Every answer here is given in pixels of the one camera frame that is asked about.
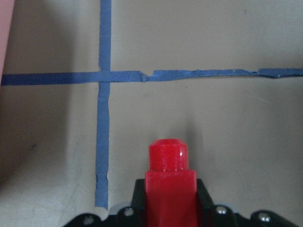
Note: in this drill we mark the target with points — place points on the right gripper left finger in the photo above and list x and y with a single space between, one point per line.
138 202

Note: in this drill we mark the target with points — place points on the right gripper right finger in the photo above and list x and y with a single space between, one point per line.
204 206

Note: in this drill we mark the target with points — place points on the red toy block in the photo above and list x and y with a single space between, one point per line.
170 186

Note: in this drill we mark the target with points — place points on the pink plastic box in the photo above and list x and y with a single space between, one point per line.
6 12

